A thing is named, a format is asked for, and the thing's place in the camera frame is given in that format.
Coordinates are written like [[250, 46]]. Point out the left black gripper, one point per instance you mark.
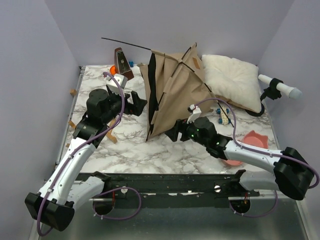
[[138, 104]]

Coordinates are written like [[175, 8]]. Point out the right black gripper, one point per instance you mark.
[[181, 125]]

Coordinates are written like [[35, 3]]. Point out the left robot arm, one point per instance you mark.
[[56, 202]]

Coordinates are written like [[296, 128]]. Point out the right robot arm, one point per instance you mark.
[[283, 171]]

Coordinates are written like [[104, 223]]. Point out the pink cat-ear pet bowl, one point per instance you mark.
[[231, 163]]

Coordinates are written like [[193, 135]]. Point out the brown wooden metronome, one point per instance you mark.
[[121, 63]]

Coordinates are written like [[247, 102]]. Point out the blue small toy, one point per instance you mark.
[[131, 63]]

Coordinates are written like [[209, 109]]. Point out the orange plastic cup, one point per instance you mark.
[[113, 70]]

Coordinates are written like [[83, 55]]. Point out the wooden toy car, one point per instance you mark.
[[223, 115]]

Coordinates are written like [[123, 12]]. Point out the wooden block on edge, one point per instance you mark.
[[73, 92]]

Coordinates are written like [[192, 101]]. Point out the white fluffy pillow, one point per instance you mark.
[[233, 80]]

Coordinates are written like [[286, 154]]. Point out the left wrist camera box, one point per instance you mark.
[[116, 83]]

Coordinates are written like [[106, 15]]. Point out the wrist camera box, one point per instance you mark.
[[195, 113], [116, 83]]

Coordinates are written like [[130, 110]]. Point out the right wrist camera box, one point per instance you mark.
[[195, 113]]

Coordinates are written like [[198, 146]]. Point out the wooden stand frame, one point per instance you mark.
[[109, 135]]

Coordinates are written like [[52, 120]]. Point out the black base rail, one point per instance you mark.
[[161, 191]]

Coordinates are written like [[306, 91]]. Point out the white microphone on mount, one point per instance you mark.
[[274, 91]]

